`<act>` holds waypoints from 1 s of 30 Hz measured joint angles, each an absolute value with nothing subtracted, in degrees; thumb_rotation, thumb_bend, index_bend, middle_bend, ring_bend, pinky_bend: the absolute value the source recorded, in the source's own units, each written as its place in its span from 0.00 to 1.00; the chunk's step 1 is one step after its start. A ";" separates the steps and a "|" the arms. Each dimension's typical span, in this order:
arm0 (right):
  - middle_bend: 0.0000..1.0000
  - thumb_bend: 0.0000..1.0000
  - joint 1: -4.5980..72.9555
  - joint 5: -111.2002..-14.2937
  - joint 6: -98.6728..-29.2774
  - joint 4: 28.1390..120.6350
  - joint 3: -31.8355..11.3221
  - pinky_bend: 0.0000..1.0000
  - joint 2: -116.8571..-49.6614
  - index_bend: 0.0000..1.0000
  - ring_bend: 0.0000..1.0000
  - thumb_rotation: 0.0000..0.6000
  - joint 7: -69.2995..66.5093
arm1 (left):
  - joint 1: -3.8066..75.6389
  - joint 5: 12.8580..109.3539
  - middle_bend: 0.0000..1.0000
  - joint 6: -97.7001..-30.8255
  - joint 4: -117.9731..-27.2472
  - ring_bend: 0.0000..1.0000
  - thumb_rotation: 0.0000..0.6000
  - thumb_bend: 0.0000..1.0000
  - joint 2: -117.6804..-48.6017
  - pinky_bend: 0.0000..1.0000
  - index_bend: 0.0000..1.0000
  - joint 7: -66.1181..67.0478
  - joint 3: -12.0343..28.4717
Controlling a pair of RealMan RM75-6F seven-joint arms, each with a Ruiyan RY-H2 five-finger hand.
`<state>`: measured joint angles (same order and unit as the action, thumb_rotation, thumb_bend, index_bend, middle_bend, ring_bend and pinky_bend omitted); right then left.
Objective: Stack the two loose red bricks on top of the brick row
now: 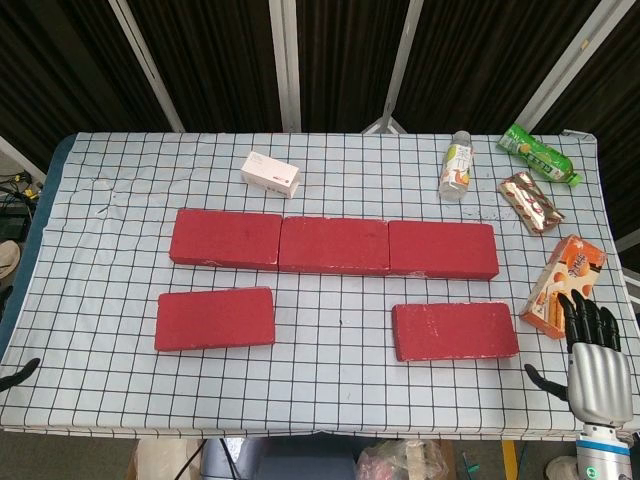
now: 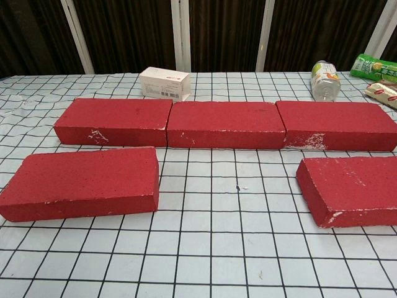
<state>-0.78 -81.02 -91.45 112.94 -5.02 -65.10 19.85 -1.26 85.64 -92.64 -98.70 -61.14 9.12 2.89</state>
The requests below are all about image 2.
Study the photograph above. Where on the dark pleated curtain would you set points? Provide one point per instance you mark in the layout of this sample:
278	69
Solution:
130	31

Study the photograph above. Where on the white cardboard carton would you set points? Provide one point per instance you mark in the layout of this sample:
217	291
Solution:
164	83

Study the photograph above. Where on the double white frame post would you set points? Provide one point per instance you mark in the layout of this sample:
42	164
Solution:
180	34

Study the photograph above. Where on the slanted white frame post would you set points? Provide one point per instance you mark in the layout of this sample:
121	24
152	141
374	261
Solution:
77	34
380	31

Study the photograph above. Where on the green snack bag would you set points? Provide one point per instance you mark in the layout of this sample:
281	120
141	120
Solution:
375	69

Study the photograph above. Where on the clear plastic drink bottle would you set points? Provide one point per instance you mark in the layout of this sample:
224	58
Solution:
325	83

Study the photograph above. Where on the red foam brick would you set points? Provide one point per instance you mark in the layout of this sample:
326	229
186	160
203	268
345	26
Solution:
335	121
223	121
80	183
114	118
353	186

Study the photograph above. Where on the gold foil snack pack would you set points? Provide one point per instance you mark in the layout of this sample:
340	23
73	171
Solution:
383	93

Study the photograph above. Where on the white black-grid tablecloth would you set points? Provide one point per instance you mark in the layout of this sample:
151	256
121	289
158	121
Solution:
217	248

